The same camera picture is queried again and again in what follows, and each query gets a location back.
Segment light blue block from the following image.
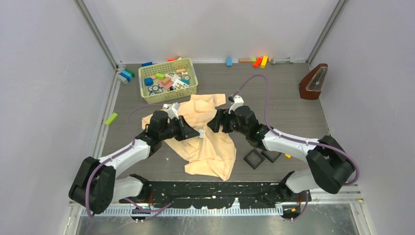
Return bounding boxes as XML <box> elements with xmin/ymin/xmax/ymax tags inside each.
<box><xmin>226</xmin><ymin>57</ymin><xmax>233</xmax><ymax>67</ymax></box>

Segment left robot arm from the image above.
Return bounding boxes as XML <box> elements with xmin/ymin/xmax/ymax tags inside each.
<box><xmin>69</xmin><ymin>111</ymin><xmax>200</xmax><ymax>216</ymax></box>

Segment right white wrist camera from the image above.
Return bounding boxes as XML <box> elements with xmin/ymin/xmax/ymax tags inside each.
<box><xmin>228</xmin><ymin>95</ymin><xmax>244</xmax><ymax>114</ymax></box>

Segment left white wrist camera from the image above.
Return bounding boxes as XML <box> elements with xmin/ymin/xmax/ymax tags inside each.
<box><xmin>163</xmin><ymin>102</ymin><xmax>180</xmax><ymax>119</ymax></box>

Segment green block in basket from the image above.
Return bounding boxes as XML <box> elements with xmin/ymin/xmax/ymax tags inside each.
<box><xmin>155</xmin><ymin>73</ymin><xmax>165</xmax><ymax>79</ymax></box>

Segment pink block in basket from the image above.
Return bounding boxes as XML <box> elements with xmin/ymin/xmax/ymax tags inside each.
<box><xmin>158</xmin><ymin>80</ymin><xmax>173</xmax><ymax>91</ymax></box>

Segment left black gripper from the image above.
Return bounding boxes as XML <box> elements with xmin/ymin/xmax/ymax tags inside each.
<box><xmin>160</xmin><ymin>116</ymin><xmax>199</xmax><ymax>141</ymax></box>

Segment black square frame left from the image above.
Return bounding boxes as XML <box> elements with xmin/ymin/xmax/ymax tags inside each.
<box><xmin>244</xmin><ymin>149</ymin><xmax>265</xmax><ymax>170</ymax></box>

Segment blue cube in basket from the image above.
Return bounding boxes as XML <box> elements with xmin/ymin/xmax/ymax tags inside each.
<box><xmin>143</xmin><ymin>77</ymin><xmax>154</xmax><ymax>86</ymax></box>

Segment blue block behind basket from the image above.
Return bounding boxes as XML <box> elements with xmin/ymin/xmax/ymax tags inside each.
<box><xmin>141</xmin><ymin>62</ymin><xmax>153</xmax><ymax>67</ymax></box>

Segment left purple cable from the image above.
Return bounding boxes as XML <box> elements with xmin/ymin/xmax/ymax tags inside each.
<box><xmin>85</xmin><ymin>103</ymin><xmax>172</xmax><ymax>223</ymax></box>

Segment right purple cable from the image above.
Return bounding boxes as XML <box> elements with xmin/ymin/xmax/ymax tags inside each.
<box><xmin>229</xmin><ymin>74</ymin><xmax>361</xmax><ymax>223</ymax></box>

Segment black square frame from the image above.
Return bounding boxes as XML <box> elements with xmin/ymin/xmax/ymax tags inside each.
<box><xmin>261</xmin><ymin>150</ymin><xmax>281</xmax><ymax>163</ymax></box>
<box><xmin>244</xmin><ymin>149</ymin><xmax>265</xmax><ymax>170</ymax></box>

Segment lime green block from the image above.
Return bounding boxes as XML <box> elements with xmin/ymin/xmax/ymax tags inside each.
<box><xmin>104</xmin><ymin>113</ymin><xmax>118</xmax><ymax>126</ymax></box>

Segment purple cable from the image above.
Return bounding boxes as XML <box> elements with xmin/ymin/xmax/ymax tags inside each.
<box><xmin>85</xmin><ymin>103</ymin><xmax>172</xmax><ymax>223</ymax></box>
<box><xmin>229</xmin><ymin>74</ymin><xmax>361</xmax><ymax>223</ymax></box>

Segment black square frame right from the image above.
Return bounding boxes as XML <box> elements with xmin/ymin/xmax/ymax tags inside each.
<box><xmin>261</xmin><ymin>150</ymin><xmax>281</xmax><ymax>163</ymax></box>

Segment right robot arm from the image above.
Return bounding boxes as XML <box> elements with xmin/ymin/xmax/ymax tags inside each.
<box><xmin>207</xmin><ymin>106</ymin><xmax>358</xmax><ymax>201</ymax></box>

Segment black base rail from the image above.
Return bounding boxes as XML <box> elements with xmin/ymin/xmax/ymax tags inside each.
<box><xmin>118</xmin><ymin>181</ymin><xmax>312</xmax><ymax>210</ymax></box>

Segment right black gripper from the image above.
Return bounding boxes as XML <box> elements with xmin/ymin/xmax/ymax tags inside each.
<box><xmin>207</xmin><ymin>109</ymin><xmax>249</xmax><ymax>137</ymax></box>

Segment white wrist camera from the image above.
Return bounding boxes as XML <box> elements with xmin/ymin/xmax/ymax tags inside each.
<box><xmin>228</xmin><ymin>95</ymin><xmax>244</xmax><ymax>114</ymax></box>
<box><xmin>163</xmin><ymin>102</ymin><xmax>180</xmax><ymax>119</ymax></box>

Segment cream yellow garment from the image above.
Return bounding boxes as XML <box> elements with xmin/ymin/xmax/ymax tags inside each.
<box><xmin>141</xmin><ymin>94</ymin><xmax>237</xmax><ymax>182</ymax></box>

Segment blue green stacked blocks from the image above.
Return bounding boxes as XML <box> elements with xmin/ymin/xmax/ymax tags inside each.
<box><xmin>118</xmin><ymin>69</ymin><xmax>136</xmax><ymax>84</ymax></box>

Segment green plastic basket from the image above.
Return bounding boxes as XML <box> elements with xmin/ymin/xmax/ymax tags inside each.
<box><xmin>138</xmin><ymin>58</ymin><xmax>198</xmax><ymax>104</ymax></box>

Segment tan wooden block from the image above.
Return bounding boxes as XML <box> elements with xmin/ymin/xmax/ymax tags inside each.
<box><xmin>239</xmin><ymin>58</ymin><xmax>252</xmax><ymax>63</ymax></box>

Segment orange block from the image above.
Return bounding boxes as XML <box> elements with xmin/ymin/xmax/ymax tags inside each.
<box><xmin>253</xmin><ymin>57</ymin><xmax>262</xmax><ymax>68</ymax></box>

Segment yellow block at wall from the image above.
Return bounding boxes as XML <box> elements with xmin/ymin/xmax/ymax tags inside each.
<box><xmin>260</xmin><ymin>55</ymin><xmax>269</xmax><ymax>68</ymax></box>

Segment brown metronome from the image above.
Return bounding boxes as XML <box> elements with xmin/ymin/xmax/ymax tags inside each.
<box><xmin>299</xmin><ymin>63</ymin><xmax>328</xmax><ymax>100</ymax></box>

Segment round white brooch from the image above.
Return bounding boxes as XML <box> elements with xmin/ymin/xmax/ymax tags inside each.
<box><xmin>198</xmin><ymin>129</ymin><xmax>204</xmax><ymax>139</ymax></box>

